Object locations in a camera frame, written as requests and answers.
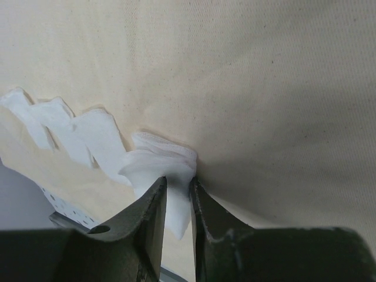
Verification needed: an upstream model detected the beige cloth mat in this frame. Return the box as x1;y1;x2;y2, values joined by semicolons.
0;0;376;274

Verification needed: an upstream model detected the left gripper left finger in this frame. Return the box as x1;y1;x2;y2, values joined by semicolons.
1;177;167;281

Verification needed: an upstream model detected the white gauze pad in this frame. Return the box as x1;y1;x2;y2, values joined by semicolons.
1;88;55;150
31;97;94;169
118;132;197;240
71;108;130;186

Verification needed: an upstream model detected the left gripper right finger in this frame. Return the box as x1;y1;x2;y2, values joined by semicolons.
190;179;375;281

